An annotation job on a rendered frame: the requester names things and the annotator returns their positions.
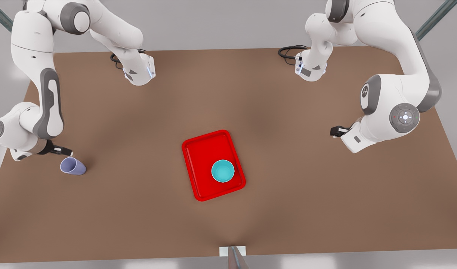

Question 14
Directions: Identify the lavender cup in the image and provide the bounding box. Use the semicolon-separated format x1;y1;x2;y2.
60;157;87;176

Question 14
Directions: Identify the teal bowl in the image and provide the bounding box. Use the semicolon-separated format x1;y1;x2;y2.
211;159;235;184

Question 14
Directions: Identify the red tray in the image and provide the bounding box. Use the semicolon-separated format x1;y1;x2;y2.
181;129;247;202

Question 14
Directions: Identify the black cable loop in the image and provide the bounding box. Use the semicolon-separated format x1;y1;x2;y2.
109;49;147;70
278;45;309;67

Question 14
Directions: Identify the silver frame post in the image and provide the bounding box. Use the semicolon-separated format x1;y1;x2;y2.
228;246;250;269
415;0;457;41
0;3;14;34

